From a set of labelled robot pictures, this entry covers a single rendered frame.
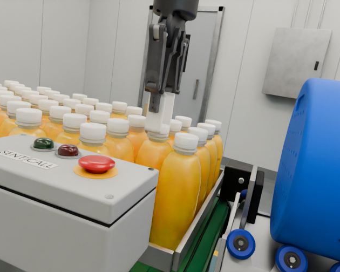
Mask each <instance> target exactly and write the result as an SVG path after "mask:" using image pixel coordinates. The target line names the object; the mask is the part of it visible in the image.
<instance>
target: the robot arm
mask: <svg viewBox="0 0 340 272"><path fill-rule="evenodd" d="M198 5H199V0H153V9H152V10H153V12H154V13H155V14H156V15H157V16H159V20H158V23H157V24H150V25H149V46H148V56H147V66H146V76H145V91H146V92H149V99H148V106H147V114H146V121H145V129H144V130H145V131H149V132H153V133H158V134H160V133H161V128H162V124H166V125H168V126H170V127H171V120H172V113H173V106H174V98H175V95H176V94H180V91H179V89H180V84H181V77H182V72H183V65H184V62H185V55H186V51H187V47H188V43H189V39H186V32H185V23H186V22H187V21H192V20H194V19H196V16H197V11H198Z"/></svg>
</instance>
